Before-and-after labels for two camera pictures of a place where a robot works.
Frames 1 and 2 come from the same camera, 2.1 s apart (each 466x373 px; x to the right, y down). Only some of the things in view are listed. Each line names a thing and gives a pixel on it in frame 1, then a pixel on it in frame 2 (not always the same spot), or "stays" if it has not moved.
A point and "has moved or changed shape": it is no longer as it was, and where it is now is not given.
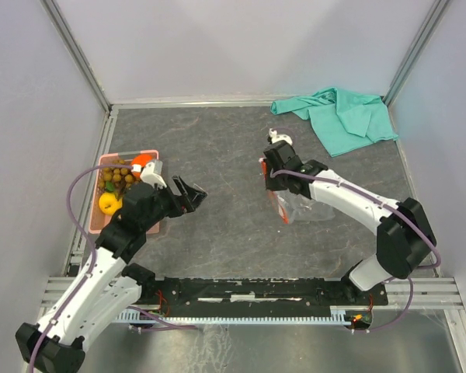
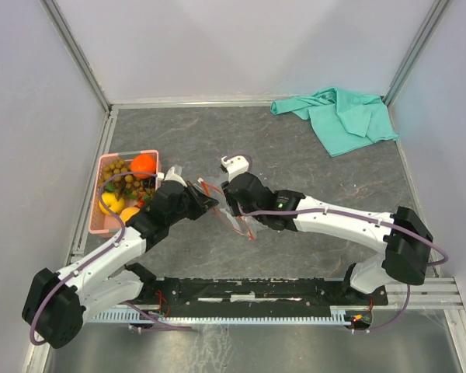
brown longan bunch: (116, 179) stays
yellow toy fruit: (109, 203) stays
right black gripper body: (273, 183) → (233, 203)
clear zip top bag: (293, 208) has moved or changed shape
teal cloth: (342, 121) stays
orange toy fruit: (139, 163) stays
